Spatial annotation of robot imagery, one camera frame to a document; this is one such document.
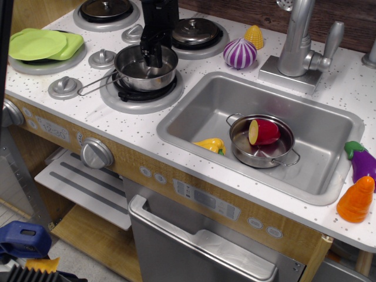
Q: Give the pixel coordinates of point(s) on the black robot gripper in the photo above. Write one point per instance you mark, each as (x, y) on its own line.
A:
(160, 18)

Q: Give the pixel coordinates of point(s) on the steel saucepan with wire handle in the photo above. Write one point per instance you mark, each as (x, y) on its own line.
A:
(131, 68)

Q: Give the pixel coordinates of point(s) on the grey stove knob rear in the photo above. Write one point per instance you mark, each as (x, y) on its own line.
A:
(133, 34)

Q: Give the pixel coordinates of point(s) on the grey stove knob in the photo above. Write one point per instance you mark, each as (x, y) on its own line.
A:
(102, 59)
(133, 34)
(64, 88)

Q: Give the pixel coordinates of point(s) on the grey stove knob upper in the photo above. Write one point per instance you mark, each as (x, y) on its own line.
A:
(102, 59)

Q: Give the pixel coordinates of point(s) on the grey stove knob lower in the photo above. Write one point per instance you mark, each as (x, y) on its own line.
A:
(64, 88)

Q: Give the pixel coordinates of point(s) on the black coil front burner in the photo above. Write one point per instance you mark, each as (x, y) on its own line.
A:
(128, 94)

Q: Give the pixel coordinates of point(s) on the steel lid on right burner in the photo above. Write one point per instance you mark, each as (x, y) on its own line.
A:
(195, 34)

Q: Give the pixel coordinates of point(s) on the steel lid on burner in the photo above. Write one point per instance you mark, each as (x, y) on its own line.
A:
(195, 34)
(105, 11)

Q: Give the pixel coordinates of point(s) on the grey sink basin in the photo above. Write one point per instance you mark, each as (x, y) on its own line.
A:
(320, 133)

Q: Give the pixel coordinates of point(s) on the steel lid on rear burner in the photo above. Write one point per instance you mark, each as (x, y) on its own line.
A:
(105, 11)

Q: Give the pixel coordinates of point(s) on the green plastic tray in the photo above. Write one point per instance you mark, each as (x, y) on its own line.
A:
(73, 43)

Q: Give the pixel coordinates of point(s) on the purple white toy onion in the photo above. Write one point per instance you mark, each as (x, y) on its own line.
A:
(240, 53)

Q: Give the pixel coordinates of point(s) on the yellow toy corn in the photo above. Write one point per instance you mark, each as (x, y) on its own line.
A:
(255, 36)

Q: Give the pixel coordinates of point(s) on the yellow toy bell pepper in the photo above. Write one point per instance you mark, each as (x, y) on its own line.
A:
(214, 144)

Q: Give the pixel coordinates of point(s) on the silver oven dial centre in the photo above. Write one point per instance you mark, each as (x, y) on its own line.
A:
(94, 154)

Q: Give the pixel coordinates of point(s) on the silver oven dial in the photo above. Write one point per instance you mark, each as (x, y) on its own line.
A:
(94, 154)
(11, 115)

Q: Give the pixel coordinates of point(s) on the round green plastic plate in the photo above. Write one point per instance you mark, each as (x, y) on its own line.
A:
(35, 45)

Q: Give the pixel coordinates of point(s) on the red toy apple half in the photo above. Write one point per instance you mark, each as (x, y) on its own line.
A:
(263, 132)

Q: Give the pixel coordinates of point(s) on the white oven shelf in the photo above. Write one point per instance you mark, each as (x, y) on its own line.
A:
(98, 190)

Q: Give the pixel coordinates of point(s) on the silver toy faucet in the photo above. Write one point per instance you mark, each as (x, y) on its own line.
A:
(299, 67)

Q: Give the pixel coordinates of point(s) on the silver oven dial left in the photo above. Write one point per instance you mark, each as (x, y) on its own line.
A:
(11, 115)

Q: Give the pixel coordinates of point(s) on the silver dishwasher door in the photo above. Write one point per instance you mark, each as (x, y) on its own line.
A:
(175, 243)

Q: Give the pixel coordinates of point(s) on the blue clamp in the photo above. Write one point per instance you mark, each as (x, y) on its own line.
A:
(24, 240)

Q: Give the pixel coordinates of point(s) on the purple toy eggplant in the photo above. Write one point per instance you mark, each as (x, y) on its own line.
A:
(363, 163)

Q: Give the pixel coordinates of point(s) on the orange toy carrot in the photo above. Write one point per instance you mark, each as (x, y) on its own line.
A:
(355, 203)

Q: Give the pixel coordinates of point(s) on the steel pot with two handles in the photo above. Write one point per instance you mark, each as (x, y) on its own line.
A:
(280, 152)

